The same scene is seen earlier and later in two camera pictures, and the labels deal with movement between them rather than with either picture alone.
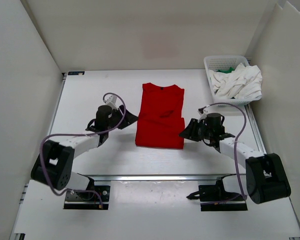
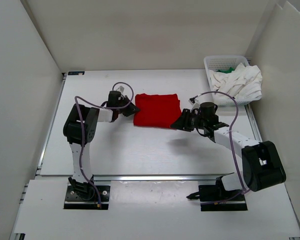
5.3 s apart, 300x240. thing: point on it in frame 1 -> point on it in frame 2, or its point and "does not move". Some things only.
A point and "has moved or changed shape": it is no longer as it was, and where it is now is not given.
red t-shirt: x=160 y=121 has moved or changed shape
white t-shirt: x=244 y=82 does not move
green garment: x=226 y=71 does not move
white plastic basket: x=218 y=62 does not move
